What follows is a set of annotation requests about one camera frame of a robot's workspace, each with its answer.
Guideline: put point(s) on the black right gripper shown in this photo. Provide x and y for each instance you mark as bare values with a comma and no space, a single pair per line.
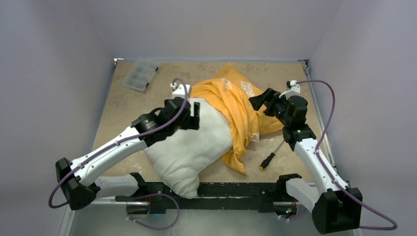
272,103

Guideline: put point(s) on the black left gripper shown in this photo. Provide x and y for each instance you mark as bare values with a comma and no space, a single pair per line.
192,122

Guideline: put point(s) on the orange Mickey Mouse pillowcase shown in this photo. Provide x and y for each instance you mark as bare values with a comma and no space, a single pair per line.
229,93

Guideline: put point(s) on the white pillow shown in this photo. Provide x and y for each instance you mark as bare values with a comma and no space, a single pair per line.
180,158

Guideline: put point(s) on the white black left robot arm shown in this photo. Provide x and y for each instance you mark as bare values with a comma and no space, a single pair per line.
81,180

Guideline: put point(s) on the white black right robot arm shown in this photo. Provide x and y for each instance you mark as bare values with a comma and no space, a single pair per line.
329,202

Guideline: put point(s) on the black orange screwdriver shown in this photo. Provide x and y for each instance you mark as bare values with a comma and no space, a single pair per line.
267,160

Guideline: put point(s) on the clear plastic organizer box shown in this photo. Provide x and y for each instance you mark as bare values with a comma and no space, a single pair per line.
141,75

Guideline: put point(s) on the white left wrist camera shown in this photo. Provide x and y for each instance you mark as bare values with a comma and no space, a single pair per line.
180,90

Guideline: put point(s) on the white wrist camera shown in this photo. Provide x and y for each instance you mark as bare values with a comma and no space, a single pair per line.
180,90
293,88

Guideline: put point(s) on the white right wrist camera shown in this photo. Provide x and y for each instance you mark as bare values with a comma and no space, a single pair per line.
293,88

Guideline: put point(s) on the aluminium frame rail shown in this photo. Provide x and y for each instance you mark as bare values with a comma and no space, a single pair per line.
325,144

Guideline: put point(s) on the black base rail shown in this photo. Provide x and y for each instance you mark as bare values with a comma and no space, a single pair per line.
263,197

